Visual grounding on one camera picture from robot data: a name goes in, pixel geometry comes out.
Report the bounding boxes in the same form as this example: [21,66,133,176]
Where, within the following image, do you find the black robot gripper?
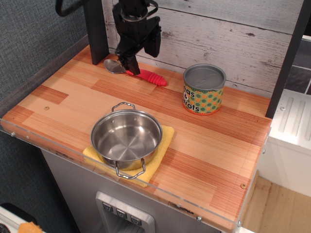
[113,11,161,75]

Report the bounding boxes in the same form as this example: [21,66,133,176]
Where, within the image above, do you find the red handled metal scoop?
[103,59,168,86]

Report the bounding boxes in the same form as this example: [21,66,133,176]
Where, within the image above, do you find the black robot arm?
[112,0,161,75]

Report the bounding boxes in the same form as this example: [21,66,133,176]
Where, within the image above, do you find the peas and carrots can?
[183,64,226,116]

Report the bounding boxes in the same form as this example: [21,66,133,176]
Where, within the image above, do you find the stainless steel pot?
[90,102,163,180]

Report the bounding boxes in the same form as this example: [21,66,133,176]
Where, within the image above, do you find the yellow cloth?
[83,125,174,187]

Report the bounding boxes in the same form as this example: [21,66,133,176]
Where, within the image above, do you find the grey toy fridge front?
[42,150,219,233]

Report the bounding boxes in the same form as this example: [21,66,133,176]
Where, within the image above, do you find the clear acrylic edge guard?
[0,120,241,233]

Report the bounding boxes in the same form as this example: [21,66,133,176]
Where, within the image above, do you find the silver dispenser panel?
[95,191,156,233]

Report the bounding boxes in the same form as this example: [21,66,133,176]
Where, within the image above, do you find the white toy sink unit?
[256,35,311,197]

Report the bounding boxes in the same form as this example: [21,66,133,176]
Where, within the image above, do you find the black and orange object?
[0,203,44,233]

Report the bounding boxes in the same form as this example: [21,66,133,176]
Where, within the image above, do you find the black cable loop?
[55,0,88,17]

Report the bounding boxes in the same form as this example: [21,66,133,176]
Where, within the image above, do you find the dark grey right post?
[265,0,311,119]

